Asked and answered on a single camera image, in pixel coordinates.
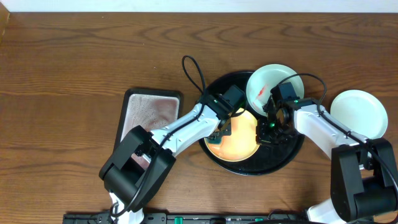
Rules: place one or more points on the yellow plate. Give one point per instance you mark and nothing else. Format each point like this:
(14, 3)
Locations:
(241, 144)

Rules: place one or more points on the black rectangular soapy tray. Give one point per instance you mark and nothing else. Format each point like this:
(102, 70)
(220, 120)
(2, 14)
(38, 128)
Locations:
(149, 108)

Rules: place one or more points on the mint green plate rear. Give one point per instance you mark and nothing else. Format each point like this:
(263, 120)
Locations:
(260, 83)

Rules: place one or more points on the green yellow sponge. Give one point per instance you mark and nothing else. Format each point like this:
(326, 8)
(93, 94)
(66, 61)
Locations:
(214, 142)

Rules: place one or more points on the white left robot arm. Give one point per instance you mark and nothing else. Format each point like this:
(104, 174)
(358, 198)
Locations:
(139, 165)

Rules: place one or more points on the mint green plate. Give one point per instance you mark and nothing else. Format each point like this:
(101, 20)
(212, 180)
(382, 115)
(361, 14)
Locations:
(260, 83)
(362, 112)

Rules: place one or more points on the mint green plate front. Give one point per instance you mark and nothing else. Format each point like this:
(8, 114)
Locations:
(362, 112)

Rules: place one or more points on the round black tray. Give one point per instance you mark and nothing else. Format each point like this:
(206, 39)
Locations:
(266, 159)

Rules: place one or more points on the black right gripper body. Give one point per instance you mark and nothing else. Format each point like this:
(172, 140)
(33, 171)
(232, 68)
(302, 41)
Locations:
(272, 133)

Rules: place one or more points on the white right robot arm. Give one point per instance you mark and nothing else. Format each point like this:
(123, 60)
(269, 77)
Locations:
(363, 171)

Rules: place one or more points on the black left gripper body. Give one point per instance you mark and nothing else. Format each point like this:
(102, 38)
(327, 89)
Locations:
(219, 133)

